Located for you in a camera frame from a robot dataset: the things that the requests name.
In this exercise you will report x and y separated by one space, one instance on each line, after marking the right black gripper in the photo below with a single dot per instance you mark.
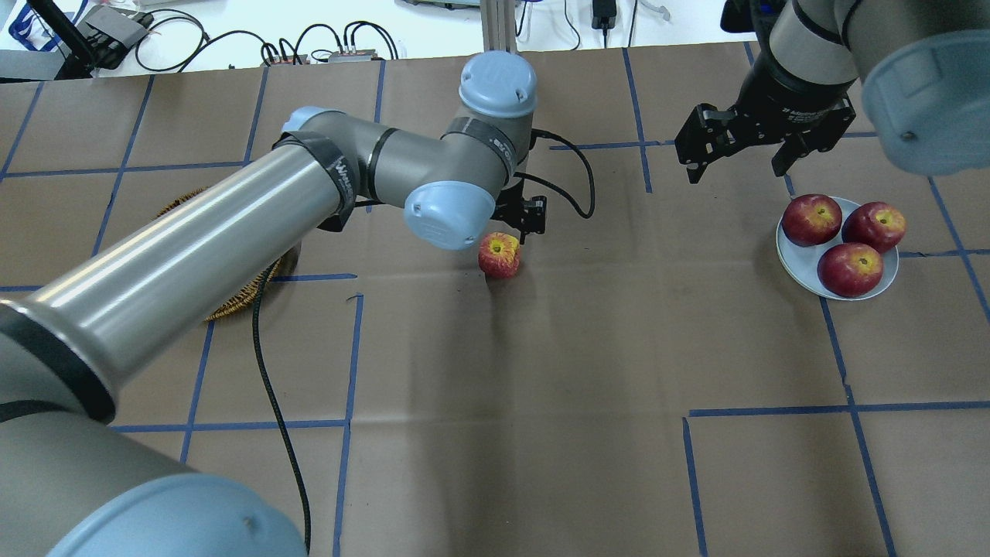
797 102

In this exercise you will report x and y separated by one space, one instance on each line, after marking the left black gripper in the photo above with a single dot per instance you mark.
532 214

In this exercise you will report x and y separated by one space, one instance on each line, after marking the yellow-red apple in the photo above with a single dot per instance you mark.
500 255

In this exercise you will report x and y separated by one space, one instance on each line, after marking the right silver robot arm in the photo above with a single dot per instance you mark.
923 67

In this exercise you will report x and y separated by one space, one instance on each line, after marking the red apple plate left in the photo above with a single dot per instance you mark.
812 219

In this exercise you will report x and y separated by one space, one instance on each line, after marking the red apple plate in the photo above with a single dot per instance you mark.
812 219
850 269
878 224

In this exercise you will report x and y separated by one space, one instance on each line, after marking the light blue plate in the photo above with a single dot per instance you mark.
800 263

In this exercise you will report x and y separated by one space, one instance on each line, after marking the red apple plate back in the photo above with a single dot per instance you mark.
878 224

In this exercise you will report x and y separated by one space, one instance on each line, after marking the red apple plate front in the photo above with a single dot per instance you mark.
850 269

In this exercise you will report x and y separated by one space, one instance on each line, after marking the woven wicker basket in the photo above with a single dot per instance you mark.
248 293

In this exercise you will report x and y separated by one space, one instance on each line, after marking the black power adapter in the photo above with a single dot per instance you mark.
603 14

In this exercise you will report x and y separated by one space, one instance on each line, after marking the aluminium frame post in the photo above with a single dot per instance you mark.
498 19

